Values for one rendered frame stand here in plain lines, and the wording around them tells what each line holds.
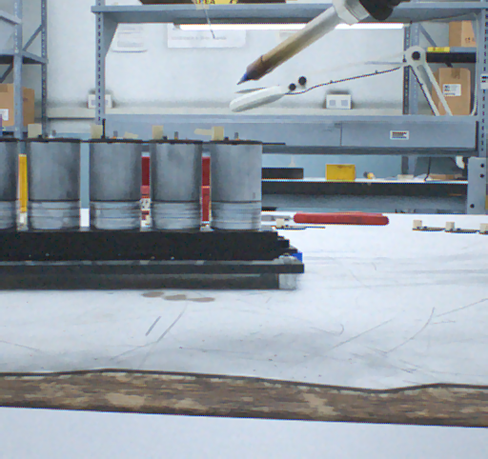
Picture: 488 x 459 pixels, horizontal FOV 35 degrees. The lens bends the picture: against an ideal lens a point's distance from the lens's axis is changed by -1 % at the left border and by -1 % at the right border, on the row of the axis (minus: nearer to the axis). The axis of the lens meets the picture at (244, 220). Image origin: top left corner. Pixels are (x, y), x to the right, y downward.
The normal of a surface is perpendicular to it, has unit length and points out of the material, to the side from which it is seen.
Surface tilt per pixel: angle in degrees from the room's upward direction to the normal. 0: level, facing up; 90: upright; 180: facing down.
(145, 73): 90
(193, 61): 90
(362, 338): 0
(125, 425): 0
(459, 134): 90
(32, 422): 0
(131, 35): 89
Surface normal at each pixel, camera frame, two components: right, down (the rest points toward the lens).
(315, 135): -0.10, 0.07
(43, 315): 0.01, -1.00
